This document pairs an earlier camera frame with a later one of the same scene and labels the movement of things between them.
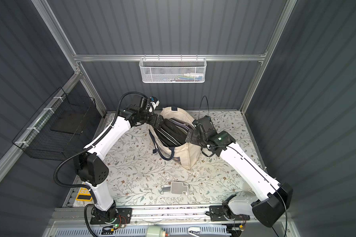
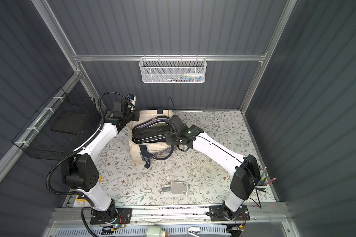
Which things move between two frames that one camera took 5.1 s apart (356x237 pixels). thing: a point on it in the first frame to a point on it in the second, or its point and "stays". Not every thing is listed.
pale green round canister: x=155 y=231 stays
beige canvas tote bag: x=186 y=156 to x=144 y=153
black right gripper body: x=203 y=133 to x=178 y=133
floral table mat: x=136 y=177 stays
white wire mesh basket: x=173 y=70 stays
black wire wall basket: x=67 y=124 stays
